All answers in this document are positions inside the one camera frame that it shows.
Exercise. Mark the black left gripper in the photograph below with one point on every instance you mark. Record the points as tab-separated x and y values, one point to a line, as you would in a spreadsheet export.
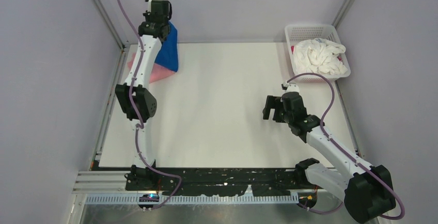
147	16

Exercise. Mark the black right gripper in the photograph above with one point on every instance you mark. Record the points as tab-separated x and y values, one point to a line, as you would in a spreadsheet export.
275	102

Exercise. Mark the blue printed t shirt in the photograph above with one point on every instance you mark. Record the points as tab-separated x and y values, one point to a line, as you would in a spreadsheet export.
168	54

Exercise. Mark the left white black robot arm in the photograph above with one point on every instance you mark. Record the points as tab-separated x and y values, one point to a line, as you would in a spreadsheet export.
134	97

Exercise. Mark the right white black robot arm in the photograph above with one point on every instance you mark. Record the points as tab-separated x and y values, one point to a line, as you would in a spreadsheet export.
342	161

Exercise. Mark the pink folded t shirt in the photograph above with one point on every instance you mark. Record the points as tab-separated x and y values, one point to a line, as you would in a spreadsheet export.
158	72

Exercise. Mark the white crumpled t shirt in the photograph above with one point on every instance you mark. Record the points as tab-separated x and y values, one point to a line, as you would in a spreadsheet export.
319	56

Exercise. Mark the white plastic laundry basket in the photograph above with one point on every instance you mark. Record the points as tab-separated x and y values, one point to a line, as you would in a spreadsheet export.
296	33

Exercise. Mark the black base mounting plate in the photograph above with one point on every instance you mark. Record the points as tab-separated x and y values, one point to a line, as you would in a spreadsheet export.
223	182

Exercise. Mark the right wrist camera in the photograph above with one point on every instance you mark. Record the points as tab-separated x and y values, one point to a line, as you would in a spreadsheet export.
290	87

